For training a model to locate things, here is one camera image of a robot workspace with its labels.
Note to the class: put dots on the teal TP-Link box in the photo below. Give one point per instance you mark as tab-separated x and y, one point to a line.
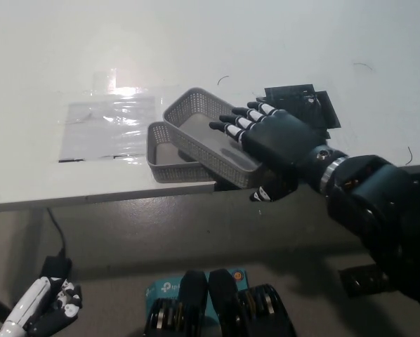
164	289

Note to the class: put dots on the grey perforated plastic basket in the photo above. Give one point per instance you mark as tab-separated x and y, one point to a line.
210	154
175	173

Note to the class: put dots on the small black tape piece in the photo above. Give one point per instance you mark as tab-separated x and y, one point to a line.
218	187

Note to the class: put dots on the thin black tape strip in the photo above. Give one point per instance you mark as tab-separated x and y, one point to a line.
69	161

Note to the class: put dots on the black power adapter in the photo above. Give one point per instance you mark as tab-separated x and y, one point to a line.
57	267

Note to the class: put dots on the black tape patch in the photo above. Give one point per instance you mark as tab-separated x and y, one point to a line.
301	98

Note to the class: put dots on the transparent plastic sheet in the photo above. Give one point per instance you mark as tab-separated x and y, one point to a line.
101	126

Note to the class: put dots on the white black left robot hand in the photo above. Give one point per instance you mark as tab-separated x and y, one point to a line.
31	298

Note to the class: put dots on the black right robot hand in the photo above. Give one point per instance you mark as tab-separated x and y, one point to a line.
280	140

